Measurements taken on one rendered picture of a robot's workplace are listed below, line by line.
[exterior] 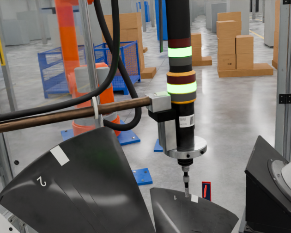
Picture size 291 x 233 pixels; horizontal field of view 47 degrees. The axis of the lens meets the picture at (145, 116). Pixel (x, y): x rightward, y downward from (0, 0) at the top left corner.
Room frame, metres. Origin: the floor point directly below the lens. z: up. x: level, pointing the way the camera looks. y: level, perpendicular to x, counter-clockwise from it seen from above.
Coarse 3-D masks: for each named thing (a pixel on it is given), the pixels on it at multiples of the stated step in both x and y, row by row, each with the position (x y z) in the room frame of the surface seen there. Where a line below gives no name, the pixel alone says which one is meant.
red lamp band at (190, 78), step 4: (168, 76) 0.48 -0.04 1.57; (172, 76) 0.47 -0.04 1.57; (176, 76) 0.47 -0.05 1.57; (180, 76) 0.47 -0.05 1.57; (184, 76) 0.47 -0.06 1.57; (188, 76) 0.47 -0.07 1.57; (192, 76) 0.47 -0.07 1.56; (168, 80) 0.48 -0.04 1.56; (172, 80) 0.47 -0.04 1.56; (176, 80) 0.47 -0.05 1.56; (180, 80) 0.47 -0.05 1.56; (184, 80) 0.47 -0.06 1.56; (188, 80) 0.47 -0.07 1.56; (192, 80) 0.47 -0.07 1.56
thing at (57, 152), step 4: (56, 148) 0.52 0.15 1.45; (60, 148) 0.52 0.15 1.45; (52, 152) 0.51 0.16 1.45; (56, 152) 0.51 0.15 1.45; (60, 152) 0.51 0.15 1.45; (56, 156) 0.51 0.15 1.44; (60, 156) 0.51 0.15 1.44; (64, 156) 0.51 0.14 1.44; (60, 160) 0.50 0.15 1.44; (64, 160) 0.51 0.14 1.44; (68, 160) 0.51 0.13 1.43
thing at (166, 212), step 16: (160, 192) 0.73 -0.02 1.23; (176, 192) 0.74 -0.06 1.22; (160, 208) 0.67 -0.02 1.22; (176, 208) 0.68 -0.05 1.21; (192, 208) 0.68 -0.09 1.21; (208, 208) 0.69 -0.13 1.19; (224, 208) 0.72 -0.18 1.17; (160, 224) 0.62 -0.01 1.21; (176, 224) 0.62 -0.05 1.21; (192, 224) 0.62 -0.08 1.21; (208, 224) 0.62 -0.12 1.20; (224, 224) 0.64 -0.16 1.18
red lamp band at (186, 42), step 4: (168, 40) 0.49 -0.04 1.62; (172, 40) 0.48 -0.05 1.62; (176, 40) 0.47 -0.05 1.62; (180, 40) 0.47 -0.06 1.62; (184, 40) 0.47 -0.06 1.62; (188, 40) 0.48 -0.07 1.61; (168, 44) 0.49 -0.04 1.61; (172, 44) 0.48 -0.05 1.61; (176, 44) 0.48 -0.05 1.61; (180, 44) 0.47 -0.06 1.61; (184, 44) 0.47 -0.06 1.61; (188, 44) 0.48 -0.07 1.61
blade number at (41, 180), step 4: (40, 172) 0.48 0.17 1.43; (36, 176) 0.47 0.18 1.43; (40, 176) 0.48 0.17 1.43; (44, 176) 0.48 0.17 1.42; (32, 180) 0.47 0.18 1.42; (36, 180) 0.47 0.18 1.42; (40, 180) 0.47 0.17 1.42; (44, 180) 0.47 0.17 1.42; (48, 180) 0.48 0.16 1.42; (36, 184) 0.47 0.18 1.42; (40, 184) 0.47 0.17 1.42; (44, 184) 0.47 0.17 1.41; (48, 184) 0.47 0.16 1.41; (40, 188) 0.46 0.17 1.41; (44, 188) 0.47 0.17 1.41
